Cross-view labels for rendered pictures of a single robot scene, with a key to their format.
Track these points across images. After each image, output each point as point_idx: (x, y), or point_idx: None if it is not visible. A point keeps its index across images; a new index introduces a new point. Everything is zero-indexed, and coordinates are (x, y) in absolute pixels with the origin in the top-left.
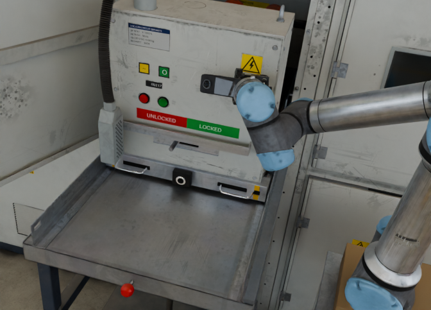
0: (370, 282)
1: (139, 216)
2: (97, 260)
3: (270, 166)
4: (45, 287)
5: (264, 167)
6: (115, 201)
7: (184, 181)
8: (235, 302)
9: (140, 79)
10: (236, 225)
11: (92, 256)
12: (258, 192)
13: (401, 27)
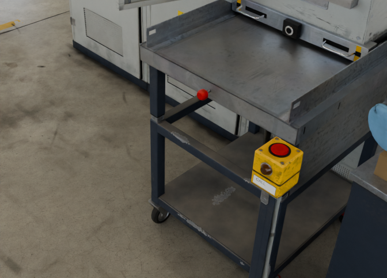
0: (385, 105)
1: (239, 50)
2: (188, 68)
3: None
4: (152, 91)
5: None
6: (225, 35)
7: (292, 31)
8: (283, 123)
9: None
10: (323, 76)
11: (185, 64)
12: (359, 54)
13: None
